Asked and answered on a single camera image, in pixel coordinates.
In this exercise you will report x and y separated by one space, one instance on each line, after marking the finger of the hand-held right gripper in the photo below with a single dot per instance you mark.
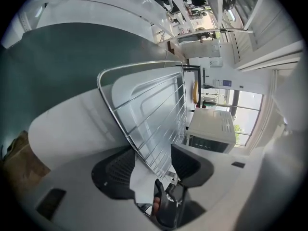
166 208

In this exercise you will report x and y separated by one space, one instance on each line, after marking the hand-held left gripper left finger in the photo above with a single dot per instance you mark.
113 172

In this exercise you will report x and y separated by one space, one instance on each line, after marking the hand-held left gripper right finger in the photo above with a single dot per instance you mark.
192 170

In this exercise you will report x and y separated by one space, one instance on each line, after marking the cream toaster oven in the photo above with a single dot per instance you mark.
211 126

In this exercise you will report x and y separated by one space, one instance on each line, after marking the person's right hand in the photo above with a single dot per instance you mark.
156 204

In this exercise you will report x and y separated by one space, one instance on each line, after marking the small black flat rectangle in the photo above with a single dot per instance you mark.
238 164

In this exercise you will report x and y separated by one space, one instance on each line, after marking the large black flat rectangle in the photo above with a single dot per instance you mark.
51 203

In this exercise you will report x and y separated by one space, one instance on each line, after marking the large glass window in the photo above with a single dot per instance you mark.
247 117

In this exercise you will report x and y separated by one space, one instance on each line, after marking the yellow curved object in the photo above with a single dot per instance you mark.
196 93

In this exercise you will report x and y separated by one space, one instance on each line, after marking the brown cardboard box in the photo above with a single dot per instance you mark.
19 157

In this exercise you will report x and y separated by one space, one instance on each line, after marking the white and blue wall notice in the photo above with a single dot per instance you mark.
222 83

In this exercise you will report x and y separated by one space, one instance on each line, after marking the black metal frame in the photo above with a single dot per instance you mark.
199 76

